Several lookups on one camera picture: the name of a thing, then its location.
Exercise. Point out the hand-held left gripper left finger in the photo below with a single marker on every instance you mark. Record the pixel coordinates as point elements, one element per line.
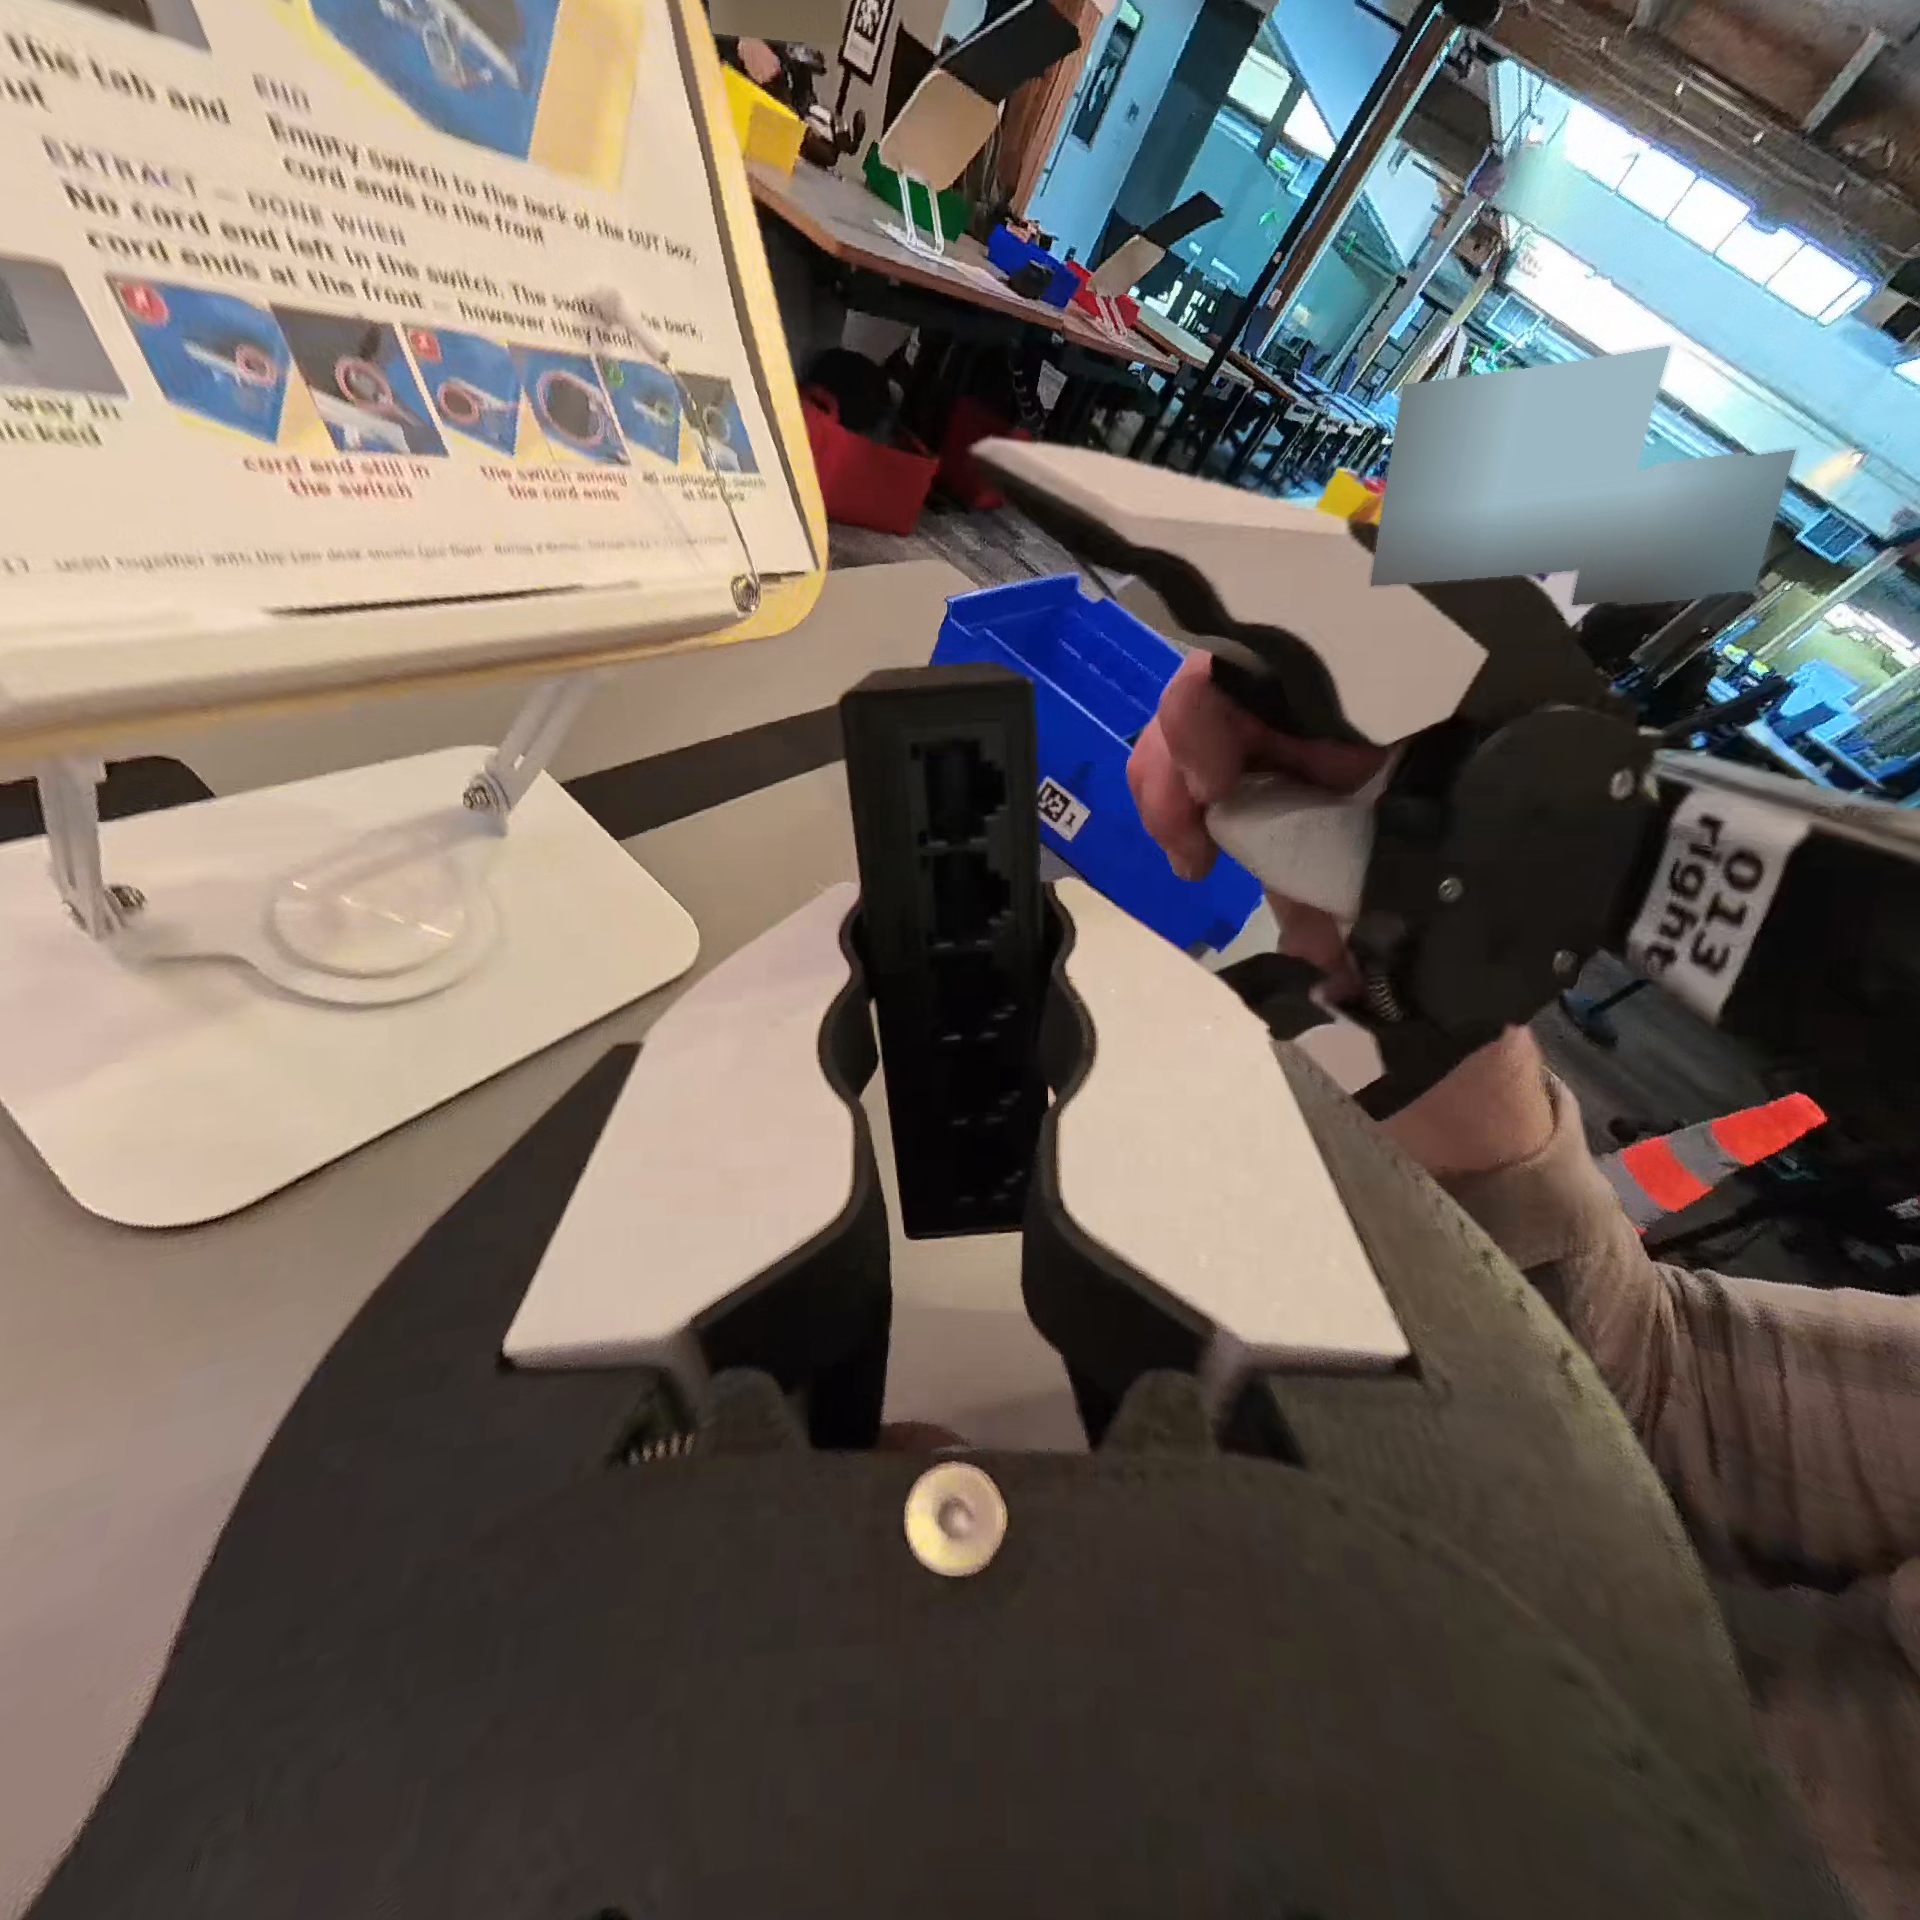
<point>707,1187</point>

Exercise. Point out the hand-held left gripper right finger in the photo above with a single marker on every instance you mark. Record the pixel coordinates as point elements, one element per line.
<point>1215,1199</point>

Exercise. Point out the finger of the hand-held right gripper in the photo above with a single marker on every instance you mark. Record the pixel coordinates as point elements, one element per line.
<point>1291,584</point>

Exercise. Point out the blue plastic bin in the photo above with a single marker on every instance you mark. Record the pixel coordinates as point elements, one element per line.
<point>1079,659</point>

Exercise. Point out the black network switch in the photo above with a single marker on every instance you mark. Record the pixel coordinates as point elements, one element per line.
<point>946,842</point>

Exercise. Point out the person's right hand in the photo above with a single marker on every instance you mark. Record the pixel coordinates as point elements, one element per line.
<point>1186,780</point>

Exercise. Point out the red bag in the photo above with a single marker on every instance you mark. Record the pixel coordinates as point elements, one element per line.
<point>977,458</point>
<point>870,481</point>

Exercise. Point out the black floor pole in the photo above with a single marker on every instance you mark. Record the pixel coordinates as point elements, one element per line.
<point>1350,185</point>

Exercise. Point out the small blue bin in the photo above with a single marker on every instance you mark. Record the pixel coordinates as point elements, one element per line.
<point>1013,252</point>

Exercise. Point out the white mounting plate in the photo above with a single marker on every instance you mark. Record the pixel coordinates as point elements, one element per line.
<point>227,1080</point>

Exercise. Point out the small green bin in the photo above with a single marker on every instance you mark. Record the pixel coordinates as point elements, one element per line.
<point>901,189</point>

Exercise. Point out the wooden work table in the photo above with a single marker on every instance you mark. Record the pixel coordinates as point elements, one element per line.
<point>842,227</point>

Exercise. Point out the wooden instruction board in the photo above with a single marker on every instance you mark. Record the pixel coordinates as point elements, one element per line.
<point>405,645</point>

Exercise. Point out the small yellow bin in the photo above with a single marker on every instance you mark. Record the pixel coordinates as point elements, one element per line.
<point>765,129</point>

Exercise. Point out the laminated instruction sheet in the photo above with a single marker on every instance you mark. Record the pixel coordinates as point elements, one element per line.
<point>374,227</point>

